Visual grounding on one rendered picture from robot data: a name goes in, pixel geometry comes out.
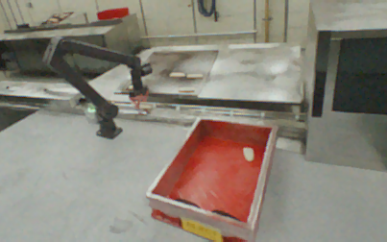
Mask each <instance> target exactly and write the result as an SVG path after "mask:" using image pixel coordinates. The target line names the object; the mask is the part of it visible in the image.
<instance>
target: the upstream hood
mask: <svg viewBox="0 0 387 242"><path fill-rule="evenodd" d="M82 97H84V96H83V95H82V94H81V93H80V92H79V91H78V90H76V89H75V88H74V87H73V86H72V85H44V84H14V83H0V100H2V101H10V102H18V103H25V104H41V105H48V106H56V107H71V108H72V107H74V106H75V105H77V104H78V101H77V100H80V99H81V98H82Z"/></svg>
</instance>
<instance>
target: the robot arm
mask: <svg viewBox="0 0 387 242"><path fill-rule="evenodd" d="M67 53H70V54H74V55H81V56H85V57H88V58H95V59H98V60H102V61H112V62H115V63H119V64H126V65H127V68H130V69H132V70H130V76H131V80H132V84H133V89H132V90H130V91H129V93H130V95H129V98H130V100H131V101H132V102H133V104H134V105H135V106H136V107H137V108H139V104H140V99H142V101H143V102H146V98H147V95H148V94H149V87H148V86H147V85H143V84H142V78H143V77H146V76H147V75H151V74H152V72H153V69H152V66H151V64H150V63H148V62H146V61H144V62H142V63H141V58H140V57H138V56H135V55H128V54H125V53H122V52H116V51H113V50H110V49H107V48H101V47H99V46H96V45H90V44H86V43H83V42H81V41H76V40H73V39H69V38H65V37H60V36H55V37H54V38H52V39H51V42H49V45H48V47H47V51H46V52H45V55H44V58H43V61H42V62H43V63H44V64H46V65H48V66H50V67H51V68H52V69H53V70H54V71H56V72H58V74H60V76H61V77H62V78H64V79H65V80H66V81H67V82H68V83H69V84H71V85H72V86H73V87H74V88H75V89H76V90H78V91H79V92H80V93H81V94H82V95H83V96H84V97H85V98H86V100H88V101H89V102H90V104H92V105H93V107H95V110H96V112H97V119H98V120H99V121H98V122H99V124H100V130H98V131H97V132H96V135H97V136H101V137H103V138H106V139H114V138H115V137H116V136H118V135H119V134H120V133H122V132H123V128H121V127H117V126H116V123H115V121H113V119H114V118H115V117H116V116H117V115H118V113H119V107H117V106H116V104H114V103H110V102H109V101H108V100H107V99H106V98H105V97H103V96H102V95H101V94H100V93H98V92H97V90H95V89H94V88H93V87H92V86H91V85H90V84H89V83H88V82H87V81H86V80H85V79H84V78H82V77H81V76H80V74H78V73H77V71H75V70H74V68H73V67H71V66H70V64H68V63H67V61H66V60H65V59H64V58H63V56H64V55H66V54H67ZM145 92H146V95H145V99H144V98H143V97H142V94H144V93H145ZM135 94H136V95H135ZM137 95H139V96H140V97H137ZM134 99H136V100H137V105H136V102H135V100H134Z"/></svg>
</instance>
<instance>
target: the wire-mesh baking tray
mask: <svg viewBox="0 0 387 242"><path fill-rule="evenodd" d="M205 52H208V54H207V56H206V55H205V54H206V53H205ZM210 52H212V53H215V52H216V54H215V56H214V57H212V56H213V55H214V54H213V55H212V53H211V55H212V56H211V58H209V57H210V56H209V55H210V54H209V53H210ZM218 52H219V50H200V51H168V52H154V53H153V52H152V54H151V55H150V56H149V58H148V59H146V62H147V61H166V60H162V58H156V57H154V56H153V54H157V55H163V54H164V55H163V56H166V57H167V56H169V57H170V56H171V55H168V54H167V53H174V54H176V53H177V54H179V53H181V55H185V57H183V56H179V55H177V54H176V55H177V56H178V57H177V56H176V55H174V56H175V58H179V59H180V58H181V59H180V61H182V60H183V59H184V58H185V59H184V61H185V64H183V63H184V62H183V63H180V61H179V59H174V57H173V55H172V57H173V58H172V57H170V58H169V57H168V59H169V60H167V61H169V64H170V62H172V60H175V61H176V62H175V63H171V64H170V69H171V70H165V69H169V64H167V61H166V62H165V63H166V64H167V66H168V67H161V68H162V70H160V74H161V75H163V74H167V73H168V72H169V75H168V74H167V76H170V74H171V73H170V72H172V68H173V72H172V73H174V69H176V67H177V71H179V68H180V67H181V69H180V72H176V70H175V72H176V73H183V72H181V70H182V66H180V65H183V70H188V72H189V73H188V72H185V76H186V77H185V76H184V78H183V77H181V78H177V79H179V80H180V82H182V83H183V82H185V80H188V79H189V78H188V79H186V78H187V75H188V74H190V70H193V71H192V72H195V70H197V69H198V72H201V73H199V74H202V71H203V70H204V71H203V73H205V76H204V80H203V81H202V83H201V84H200V88H199V87H198V86H195V85H196V84H197V85H199V84H198V83H196V82H193V83H191V81H193V80H194V79H193V80H192V79H191V80H190V79H189V81H190V82H189V81H186V83H190V87H191V86H192V87H196V88H198V89H199V90H198V91H196V92H197V93H196V92H195V90H194V92H193V91H191V92H192V93H193V94H191V93H190V94H186V93H187V92H186V93H185V92H184V94H183V95H182V96H184V97H198V96H199V94H200V93H201V90H202V88H203V87H204V83H205V81H206V77H207V75H208V74H209V72H210V68H211V67H212V65H213V63H214V62H215V59H216V58H217V55H218ZM165 53H166V54H167V55H166V54H165ZM185 53H187V54H185ZM188 53H189V56H190V54H191V53H194V56H195V57H194V58H192V57H193V55H192V56H190V59H189V57H187V55H188ZM195 53H196V55H195ZM202 53H203V54H202ZM197 54H199V55H200V54H201V55H200V56H201V57H200V58H196V56H198V57H199V55H197ZM203 55H204V58H203ZM182 57H183V59H182ZM187 58H188V59H187ZM195 58H196V60H195ZM201 58H203V61H202V60H199V59H201ZM212 58H213V59H212ZM149 59H161V60H149ZM166 59H167V58H166ZM170 59H171V60H170ZM191 59H192V60H191ZM204 59H207V60H204ZM209 59H212V60H211V61H212V62H211V63H209V61H210V60H209ZM177 61H179V64H177ZM188 61H192V62H195V61H196V62H199V61H200V62H199V63H196V64H195V63H191V64H190V63H189V64H190V65H194V64H195V65H199V64H200V65H203V64H204V63H205V62H207V61H208V62H207V63H208V64H207V63H205V64H204V65H206V66H204V65H203V66H204V67H205V69H203V66H199V67H202V68H201V69H202V71H201V70H200V69H199V67H198V66H195V65H194V66H195V67H197V69H190V67H194V66H190V65H189V64H188V63H187V62H188ZM204 61H205V62H204ZM202 62H204V63H202ZM165 63H154V64H153V63H152V62H151V64H153V66H154V65H155V66H157V67H152V68H153V71H154V69H155V71H156V69H160V68H159V65H160V66H163V65H164V66H166V64H165ZM172 64H173V65H175V67H174V66H173V65H172ZM176 64H177V66H176ZM185 65H188V69H184V68H185ZM207 65H210V66H207ZM172 66H173V67H172ZM179 66H180V67H179ZM189 66H190V67H189ZM195 67H194V68H195ZM208 67H209V68H208ZM163 68H164V71H163ZM207 68H208V70H207ZM189 69H190V70H189ZM199 70H200V71H199ZM205 70H206V71H205ZM155 71H154V72H152V73H157V71H156V72H155ZM167 71H168V72H167ZM161 72H167V73H161ZM186 73H188V74H186ZM147 76H148V75H147ZM147 76H146V77H143V79H144V78H145V80H149V78H148V77H147ZM163 76H165V77H163V78H164V80H169V79H170V80H169V81H170V84H171V83H174V82H175V80H177V79H176V78H175V77H173V79H175V80H173V79H171V78H172V77H171V78H170V77H169V79H165V78H167V76H166V75H163ZM153 77H154V78H155V77H158V78H159V79H161V78H162V77H161V76H160V77H159V75H157V74H156V76H153ZM153 77H152V78H153ZM147 78H148V79H147ZM163 78H162V80H163ZM182 78H183V80H184V81H182V80H181V79H182ZM152 80H153V79H152ZM172 80H173V81H174V82H171V81H172ZM131 81H132V80H131V79H130V80H129V81H128V82H127V83H126V85H125V86H124V87H123V88H122V90H121V93H129V91H130V90H126V88H128V85H130V84H132V83H131ZM153 81H156V80H153ZM153 81H151V79H150V80H149V81H148V82H149V83H150V82H153ZM169 81H165V82H168V83H169ZM194 81H195V80H194ZM180 82H179V83H176V82H175V83H176V84H177V85H176V84H175V83H174V85H173V86H175V87H180V86H181V85H182V84H180ZM153 83H157V84H159V83H160V82H159V80H157V82H153ZM194 83H195V85H192V84H194ZM157 84H156V85H157ZM156 85H154V86H156ZM163 85H164V86H163ZM163 85H161V84H159V86H160V88H162V87H164V88H165V87H167V85H166V84H165V83H163ZM171 85H172V84H171ZM171 85H169V86H171ZM179 85H180V86H179ZM160 88H159V87H157V86H156V87H155V89H157V90H155V89H153V91H155V92H153V91H152V92H149V94H159V95H172V96H179V94H175V92H176V91H175V90H177V89H176V88H172V86H171V87H170V88H172V89H173V90H174V89H175V90H174V91H175V92H173V93H174V94H173V93H172V92H170V91H171V90H172V89H171V90H170V91H169V90H168V89H167V91H168V93H165V92H167V91H166V90H165V89H163V90H164V91H165V92H164V93H161V92H163V91H161V92H160V93H159V91H158V89H160ZM168 88H169V87H168ZM170 88H169V89H170ZM160 90H161V89H160ZM157 91H158V92H157ZM177 91H178V90H177ZM169 92H170V93H169ZM179 93H180V92H179ZM194 93H196V94H194Z"/></svg>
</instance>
